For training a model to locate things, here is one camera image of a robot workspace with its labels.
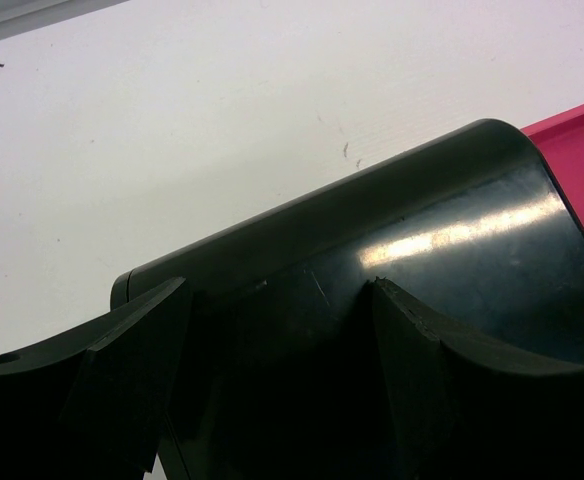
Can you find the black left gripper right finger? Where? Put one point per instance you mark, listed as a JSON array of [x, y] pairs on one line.
[[466, 405]]

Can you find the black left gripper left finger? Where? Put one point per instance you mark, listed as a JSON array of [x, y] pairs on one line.
[[90, 403]]

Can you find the black drawer cabinet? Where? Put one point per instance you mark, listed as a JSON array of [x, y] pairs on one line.
[[280, 375]]

